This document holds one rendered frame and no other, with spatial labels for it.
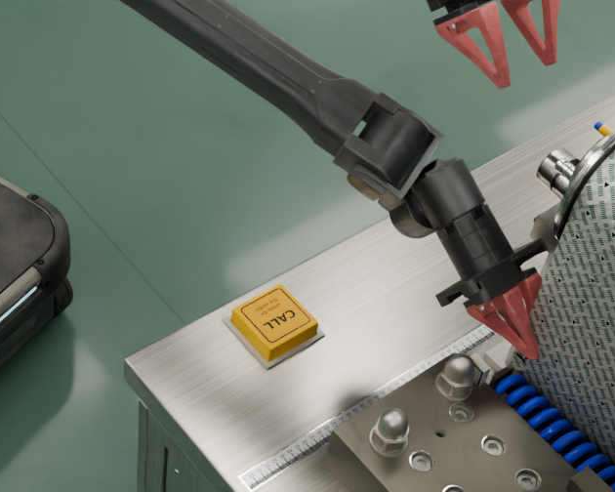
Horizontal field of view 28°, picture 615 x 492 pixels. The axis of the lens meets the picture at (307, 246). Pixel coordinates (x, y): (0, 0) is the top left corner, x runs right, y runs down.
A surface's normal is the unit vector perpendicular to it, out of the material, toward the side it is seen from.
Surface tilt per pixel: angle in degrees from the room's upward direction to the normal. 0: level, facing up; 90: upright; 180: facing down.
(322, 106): 29
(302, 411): 0
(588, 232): 90
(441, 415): 0
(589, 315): 90
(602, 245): 90
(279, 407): 0
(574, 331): 90
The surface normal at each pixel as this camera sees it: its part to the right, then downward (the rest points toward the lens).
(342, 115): 0.15, -0.22
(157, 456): -0.77, 0.41
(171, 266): 0.12, -0.66
